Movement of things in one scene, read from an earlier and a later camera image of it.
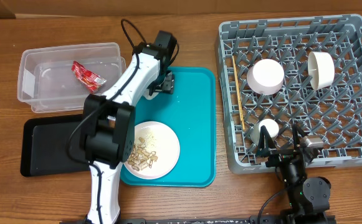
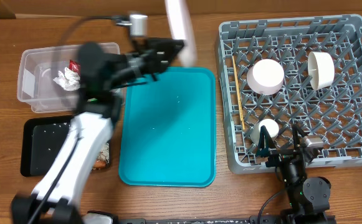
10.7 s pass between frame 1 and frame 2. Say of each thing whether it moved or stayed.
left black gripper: moved
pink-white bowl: stayed
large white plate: moved
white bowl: stayed
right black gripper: stayed
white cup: stayed
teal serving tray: stayed
